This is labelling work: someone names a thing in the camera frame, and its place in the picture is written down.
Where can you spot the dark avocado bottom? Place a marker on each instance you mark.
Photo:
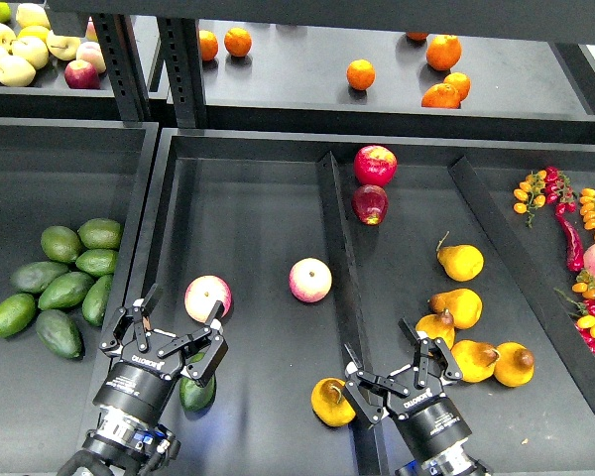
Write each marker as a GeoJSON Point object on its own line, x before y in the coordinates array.
{"type": "Point", "coordinates": [59, 333]}

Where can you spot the orange cherry tomato vine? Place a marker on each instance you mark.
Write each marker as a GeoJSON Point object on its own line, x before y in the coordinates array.
{"type": "Point", "coordinates": [530, 196]}

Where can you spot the pink peach on shelf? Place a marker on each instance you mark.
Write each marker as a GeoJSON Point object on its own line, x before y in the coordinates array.
{"type": "Point", "coordinates": [92, 53]}

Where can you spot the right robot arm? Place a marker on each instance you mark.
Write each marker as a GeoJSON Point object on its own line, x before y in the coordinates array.
{"type": "Point", "coordinates": [471, 466]}

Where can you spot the black shelf post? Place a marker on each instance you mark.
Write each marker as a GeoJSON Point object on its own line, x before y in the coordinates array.
{"type": "Point", "coordinates": [117, 40]}
{"type": "Point", "coordinates": [180, 47]}

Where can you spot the red cherry tomato vine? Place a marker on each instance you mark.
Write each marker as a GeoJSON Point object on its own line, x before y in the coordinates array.
{"type": "Point", "coordinates": [558, 191]}

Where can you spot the green avocado top left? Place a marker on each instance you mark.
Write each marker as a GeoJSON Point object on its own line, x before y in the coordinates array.
{"type": "Point", "coordinates": [61, 244]}

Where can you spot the black upper left tray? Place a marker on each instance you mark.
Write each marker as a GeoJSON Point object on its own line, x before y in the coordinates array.
{"type": "Point", "coordinates": [49, 96]}

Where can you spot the yellow pear small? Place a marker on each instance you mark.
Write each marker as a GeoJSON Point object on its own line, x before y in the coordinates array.
{"type": "Point", "coordinates": [438, 325]}

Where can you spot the green avocado middle right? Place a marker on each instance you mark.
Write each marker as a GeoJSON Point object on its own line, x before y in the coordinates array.
{"type": "Point", "coordinates": [97, 262]}

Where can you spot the red chili pepper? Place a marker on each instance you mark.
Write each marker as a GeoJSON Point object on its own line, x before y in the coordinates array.
{"type": "Point", "coordinates": [574, 247]}

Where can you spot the black shelf post right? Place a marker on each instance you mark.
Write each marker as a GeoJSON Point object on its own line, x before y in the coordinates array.
{"type": "Point", "coordinates": [180, 47]}

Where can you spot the mixed tomato cluster lower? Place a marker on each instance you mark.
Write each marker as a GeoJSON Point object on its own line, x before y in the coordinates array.
{"type": "Point", "coordinates": [582, 301]}

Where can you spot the green avocado right lower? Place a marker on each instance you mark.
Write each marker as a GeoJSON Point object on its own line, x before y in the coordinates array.
{"type": "Point", "coordinates": [95, 302]}

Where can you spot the dark avocado left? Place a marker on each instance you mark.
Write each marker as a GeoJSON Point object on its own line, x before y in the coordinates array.
{"type": "Point", "coordinates": [35, 277]}

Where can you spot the black centre tray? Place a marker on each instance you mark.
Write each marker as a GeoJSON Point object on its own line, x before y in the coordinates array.
{"type": "Point", "coordinates": [246, 207]}

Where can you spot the bright green avocado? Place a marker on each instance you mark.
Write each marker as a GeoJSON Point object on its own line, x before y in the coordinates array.
{"type": "Point", "coordinates": [16, 313]}

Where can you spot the green avocado top right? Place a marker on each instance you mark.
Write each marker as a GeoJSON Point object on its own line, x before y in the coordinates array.
{"type": "Point", "coordinates": [101, 233]}

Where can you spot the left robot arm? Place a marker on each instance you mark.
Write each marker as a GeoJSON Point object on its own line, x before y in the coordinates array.
{"type": "Point", "coordinates": [123, 442]}

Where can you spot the yellow pear with stem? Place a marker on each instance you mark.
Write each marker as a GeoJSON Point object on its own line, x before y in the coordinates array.
{"type": "Point", "coordinates": [461, 263]}

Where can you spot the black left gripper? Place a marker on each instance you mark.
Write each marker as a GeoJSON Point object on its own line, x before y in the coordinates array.
{"type": "Point", "coordinates": [142, 381]}

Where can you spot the black shelf post left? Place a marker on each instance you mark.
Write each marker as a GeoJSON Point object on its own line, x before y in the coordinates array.
{"type": "Point", "coordinates": [117, 40]}

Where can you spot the pink apple centre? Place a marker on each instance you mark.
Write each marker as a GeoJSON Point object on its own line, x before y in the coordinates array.
{"type": "Point", "coordinates": [310, 280]}

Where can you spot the yellow pear lying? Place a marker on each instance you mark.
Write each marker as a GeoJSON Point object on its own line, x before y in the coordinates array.
{"type": "Point", "coordinates": [476, 360]}

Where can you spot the pink apple left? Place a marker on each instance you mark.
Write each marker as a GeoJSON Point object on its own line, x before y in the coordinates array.
{"type": "Point", "coordinates": [201, 295]}

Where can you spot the red apple on shelf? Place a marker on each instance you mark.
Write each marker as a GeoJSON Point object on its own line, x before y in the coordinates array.
{"type": "Point", "coordinates": [81, 74]}

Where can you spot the bright red apple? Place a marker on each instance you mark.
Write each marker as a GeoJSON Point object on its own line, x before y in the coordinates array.
{"type": "Point", "coordinates": [375, 165]}

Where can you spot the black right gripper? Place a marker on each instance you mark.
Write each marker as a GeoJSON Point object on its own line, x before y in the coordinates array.
{"type": "Point", "coordinates": [428, 421]}

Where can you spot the dark green avocado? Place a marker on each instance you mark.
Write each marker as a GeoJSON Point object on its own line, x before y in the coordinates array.
{"type": "Point", "coordinates": [194, 398]}

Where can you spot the pink apple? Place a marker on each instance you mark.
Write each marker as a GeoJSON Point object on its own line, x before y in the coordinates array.
{"type": "Point", "coordinates": [310, 280]}
{"type": "Point", "coordinates": [201, 295]}

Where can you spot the dark red apple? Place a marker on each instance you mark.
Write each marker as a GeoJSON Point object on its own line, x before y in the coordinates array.
{"type": "Point", "coordinates": [370, 204]}

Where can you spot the orange front right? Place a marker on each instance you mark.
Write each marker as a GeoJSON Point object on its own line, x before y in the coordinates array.
{"type": "Point", "coordinates": [442, 95]}

